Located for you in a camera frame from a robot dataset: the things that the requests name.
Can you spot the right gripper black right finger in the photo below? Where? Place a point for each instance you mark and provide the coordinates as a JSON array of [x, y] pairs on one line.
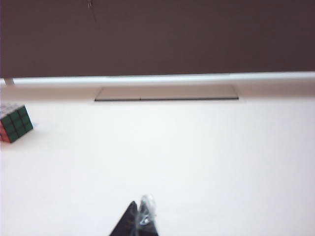
[[146, 221]]

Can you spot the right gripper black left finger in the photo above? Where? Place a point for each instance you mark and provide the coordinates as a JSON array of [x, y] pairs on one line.
[[126, 223]]

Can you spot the wide brown desk divider panel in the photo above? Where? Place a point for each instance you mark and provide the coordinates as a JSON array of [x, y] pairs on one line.
[[157, 37]]

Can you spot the Rubik's cube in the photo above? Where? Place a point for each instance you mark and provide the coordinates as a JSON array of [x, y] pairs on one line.
[[16, 125]]

